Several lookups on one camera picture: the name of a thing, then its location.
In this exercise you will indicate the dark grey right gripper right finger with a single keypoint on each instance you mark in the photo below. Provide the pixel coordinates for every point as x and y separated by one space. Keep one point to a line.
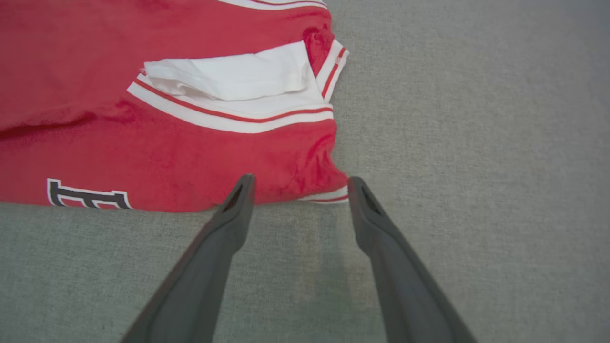
410 295

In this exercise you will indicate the red basketball jersey white trim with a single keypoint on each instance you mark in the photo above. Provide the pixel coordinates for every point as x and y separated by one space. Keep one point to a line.
143 152

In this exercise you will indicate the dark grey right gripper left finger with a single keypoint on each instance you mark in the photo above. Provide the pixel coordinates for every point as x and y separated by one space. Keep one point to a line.
195 286

